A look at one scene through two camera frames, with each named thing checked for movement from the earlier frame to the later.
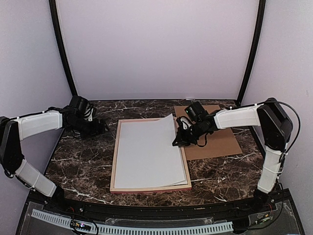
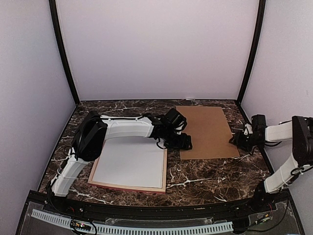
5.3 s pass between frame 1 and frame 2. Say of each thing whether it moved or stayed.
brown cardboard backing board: stayed
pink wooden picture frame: moved
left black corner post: stayed
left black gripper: moved
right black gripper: moved
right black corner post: stayed
